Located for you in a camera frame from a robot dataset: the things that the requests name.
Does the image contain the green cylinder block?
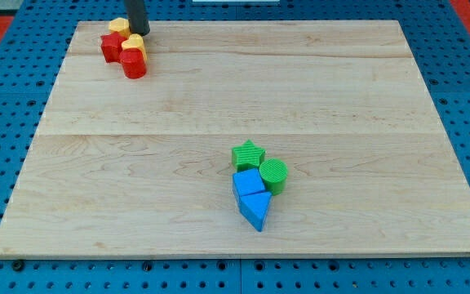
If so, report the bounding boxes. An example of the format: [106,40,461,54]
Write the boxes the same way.
[259,158,288,195]

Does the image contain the wooden board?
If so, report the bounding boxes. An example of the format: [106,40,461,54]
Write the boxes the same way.
[0,20,470,260]

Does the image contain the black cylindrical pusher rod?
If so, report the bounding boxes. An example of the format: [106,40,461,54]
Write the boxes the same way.
[123,0,150,36]

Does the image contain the blue cube block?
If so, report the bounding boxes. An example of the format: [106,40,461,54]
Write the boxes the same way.
[232,168,265,205]

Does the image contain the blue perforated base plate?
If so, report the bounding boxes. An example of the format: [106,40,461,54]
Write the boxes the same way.
[0,0,470,293]

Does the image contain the blue triangle block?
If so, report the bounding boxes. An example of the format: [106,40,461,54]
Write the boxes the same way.
[240,191,272,232]

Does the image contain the yellow hexagon block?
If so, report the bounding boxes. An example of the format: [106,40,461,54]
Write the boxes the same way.
[108,17,131,38]

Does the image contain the red cylinder block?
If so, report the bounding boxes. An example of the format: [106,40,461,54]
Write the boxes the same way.
[119,48,147,79]

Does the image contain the red star block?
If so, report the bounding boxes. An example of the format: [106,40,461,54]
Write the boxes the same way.
[100,32,126,63]

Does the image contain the yellow heart block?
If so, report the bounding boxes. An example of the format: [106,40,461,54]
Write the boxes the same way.
[122,33,148,61]

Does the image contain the green star block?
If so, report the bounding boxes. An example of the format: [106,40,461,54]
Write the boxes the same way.
[232,140,266,172]

